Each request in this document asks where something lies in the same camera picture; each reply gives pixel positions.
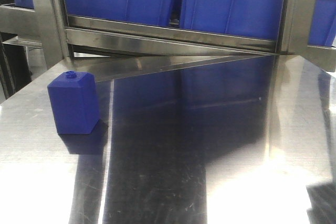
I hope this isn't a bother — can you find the blue rectangular plastic part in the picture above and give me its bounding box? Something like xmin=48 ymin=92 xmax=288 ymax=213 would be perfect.
xmin=47 ymin=70 xmax=100 ymax=135

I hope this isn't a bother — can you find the blue plastic bin right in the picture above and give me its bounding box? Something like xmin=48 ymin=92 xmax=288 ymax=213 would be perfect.
xmin=179 ymin=0 xmax=283 ymax=40

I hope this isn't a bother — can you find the blue bin far right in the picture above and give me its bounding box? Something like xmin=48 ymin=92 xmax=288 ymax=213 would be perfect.
xmin=308 ymin=0 xmax=335 ymax=47

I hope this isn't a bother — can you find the stainless steel shelf frame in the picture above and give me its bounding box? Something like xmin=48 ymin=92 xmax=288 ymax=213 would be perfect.
xmin=1 ymin=0 xmax=335 ymax=72

